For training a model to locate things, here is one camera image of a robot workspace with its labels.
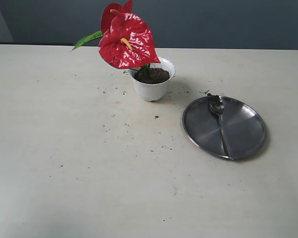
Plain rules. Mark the clump of soil on spork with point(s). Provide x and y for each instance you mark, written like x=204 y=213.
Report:
x=214 y=100

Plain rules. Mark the stainless steel spork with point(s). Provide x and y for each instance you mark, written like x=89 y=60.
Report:
x=218 y=111

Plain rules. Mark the dark soil in pot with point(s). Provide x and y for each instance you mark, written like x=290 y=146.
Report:
x=159 y=75

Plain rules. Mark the round stainless steel plate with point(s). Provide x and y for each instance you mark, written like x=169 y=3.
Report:
x=244 y=128

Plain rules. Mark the red artificial anthurium flower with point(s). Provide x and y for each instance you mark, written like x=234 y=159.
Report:
x=126 y=40

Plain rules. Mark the white plastic flower pot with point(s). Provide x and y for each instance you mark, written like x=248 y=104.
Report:
x=153 y=92

